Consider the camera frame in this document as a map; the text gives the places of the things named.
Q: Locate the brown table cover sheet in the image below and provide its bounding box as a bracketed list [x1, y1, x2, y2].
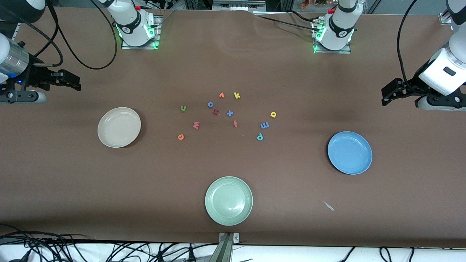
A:
[0, 7, 466, 248]

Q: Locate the beige brown plate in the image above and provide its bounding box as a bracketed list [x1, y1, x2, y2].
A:
[97, 107, 142, 148]

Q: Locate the blue plate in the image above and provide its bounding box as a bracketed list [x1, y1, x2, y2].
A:
[327, 131, 373, 175]

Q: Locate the grey equipment box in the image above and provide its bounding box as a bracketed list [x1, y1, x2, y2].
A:
[212, 0, 267, 11]

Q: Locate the green plate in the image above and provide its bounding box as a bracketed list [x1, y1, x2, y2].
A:
[205, 176, 253, 226]

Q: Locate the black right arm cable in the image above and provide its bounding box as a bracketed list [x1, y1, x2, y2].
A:
[7, 0, 119, 70]

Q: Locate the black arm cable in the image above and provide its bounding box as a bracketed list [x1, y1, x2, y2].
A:
[397, 0, 423, 91]
[7, 0, 119, 70]

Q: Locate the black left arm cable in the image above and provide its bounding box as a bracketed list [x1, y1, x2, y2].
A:
[397, 0, 423, 91]

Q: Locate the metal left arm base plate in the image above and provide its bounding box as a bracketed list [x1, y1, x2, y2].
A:
[312, 20, 352, 54]

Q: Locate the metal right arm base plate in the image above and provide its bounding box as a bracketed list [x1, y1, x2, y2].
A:
[121, 15, 162, 49]

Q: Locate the thin black base cable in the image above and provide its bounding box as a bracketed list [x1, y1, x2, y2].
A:
[151, 10, 175, 29]

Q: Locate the black floor cable bundle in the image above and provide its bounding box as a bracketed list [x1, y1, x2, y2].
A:
[0, 226, 219, 262]

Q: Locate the metal table edge bracket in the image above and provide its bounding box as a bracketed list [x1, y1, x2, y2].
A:
[209, 232, 240, 262]

